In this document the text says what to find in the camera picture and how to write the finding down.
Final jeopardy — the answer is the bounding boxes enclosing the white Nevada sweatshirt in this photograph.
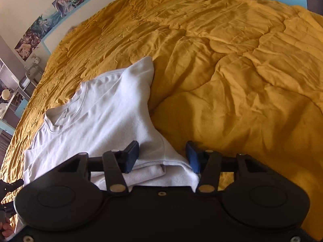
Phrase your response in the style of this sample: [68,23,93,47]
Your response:
[23,56,199,189]

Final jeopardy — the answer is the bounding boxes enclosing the person's left hand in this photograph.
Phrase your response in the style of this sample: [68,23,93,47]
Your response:
[0,219,14,238]

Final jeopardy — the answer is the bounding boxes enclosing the desk with blue drawers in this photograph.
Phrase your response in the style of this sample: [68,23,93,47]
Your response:
[1,90,28,136]

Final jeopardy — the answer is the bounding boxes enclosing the mustard yellow quilt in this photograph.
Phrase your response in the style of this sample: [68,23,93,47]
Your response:
[1,0,322,240]

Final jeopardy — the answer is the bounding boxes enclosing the grey metal trolley rack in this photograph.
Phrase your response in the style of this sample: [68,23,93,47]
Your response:
[19,65,43,100]

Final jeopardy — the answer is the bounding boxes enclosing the white blue apple headboard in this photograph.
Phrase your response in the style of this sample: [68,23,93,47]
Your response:
[40,0,115,55]

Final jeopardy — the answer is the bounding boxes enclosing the anime wall posters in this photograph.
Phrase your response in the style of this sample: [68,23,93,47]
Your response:
[15,0,86,61]

